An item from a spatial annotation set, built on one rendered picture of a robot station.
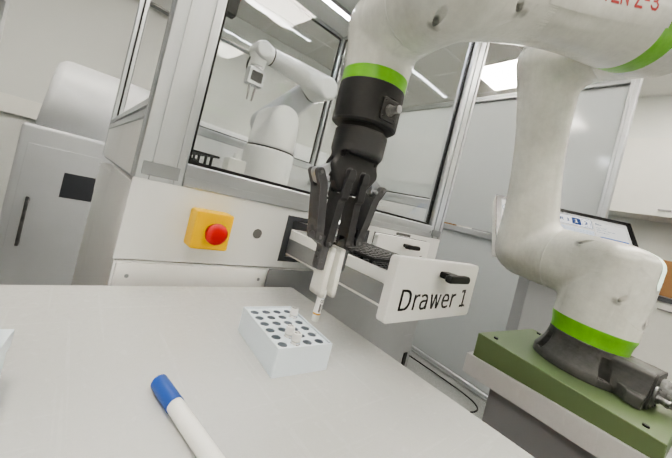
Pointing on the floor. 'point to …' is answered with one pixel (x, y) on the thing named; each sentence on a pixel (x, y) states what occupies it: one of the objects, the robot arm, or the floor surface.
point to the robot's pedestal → (541, 420)
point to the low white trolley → (208, 382)
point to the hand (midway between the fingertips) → (327, 269)
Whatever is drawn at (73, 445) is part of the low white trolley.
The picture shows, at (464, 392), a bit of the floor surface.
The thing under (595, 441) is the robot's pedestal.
